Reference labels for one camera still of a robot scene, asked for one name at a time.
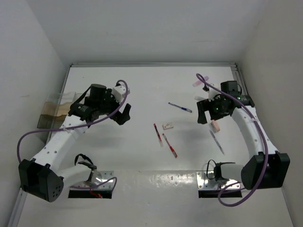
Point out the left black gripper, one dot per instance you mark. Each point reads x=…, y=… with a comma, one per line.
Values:
x=120, y=117

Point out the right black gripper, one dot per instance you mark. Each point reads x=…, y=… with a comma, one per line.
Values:
x=204, y=105

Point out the pink eraser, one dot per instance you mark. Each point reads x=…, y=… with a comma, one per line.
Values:
x=215, y=126

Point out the blue ballpoint pen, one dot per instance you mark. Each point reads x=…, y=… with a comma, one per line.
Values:
x=180, y=107

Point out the orange capped white tube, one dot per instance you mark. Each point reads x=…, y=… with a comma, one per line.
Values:
x=198, y=98

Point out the red pen with clear cap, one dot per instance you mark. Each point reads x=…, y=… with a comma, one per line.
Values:
x=158, y=135

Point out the white staples box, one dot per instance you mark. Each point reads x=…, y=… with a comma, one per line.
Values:
x=168, y=125

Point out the red gel pen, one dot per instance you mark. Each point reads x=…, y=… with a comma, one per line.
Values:
x=170, y=147

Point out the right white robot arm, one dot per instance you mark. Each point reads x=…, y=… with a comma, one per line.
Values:
x=266, y=167

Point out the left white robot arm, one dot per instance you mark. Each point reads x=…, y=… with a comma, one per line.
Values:
x=40, y=176

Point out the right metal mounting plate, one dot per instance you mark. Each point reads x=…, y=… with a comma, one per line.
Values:
x=205, y=183

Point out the metal mounting plate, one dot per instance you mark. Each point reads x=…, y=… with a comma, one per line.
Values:
x=101, y=179
x=205, y=183

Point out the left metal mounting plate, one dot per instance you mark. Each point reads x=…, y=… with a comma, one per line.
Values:
x=101, y=179

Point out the clear compartment organizer box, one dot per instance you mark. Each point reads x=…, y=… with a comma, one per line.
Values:
x=55, y=109

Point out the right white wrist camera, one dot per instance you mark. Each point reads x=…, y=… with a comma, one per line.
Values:
x=212, y=91

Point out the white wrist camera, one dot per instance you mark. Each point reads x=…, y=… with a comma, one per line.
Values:
x=212, y=91
x=119, y=93

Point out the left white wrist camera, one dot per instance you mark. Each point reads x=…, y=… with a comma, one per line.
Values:
x=119, y=93

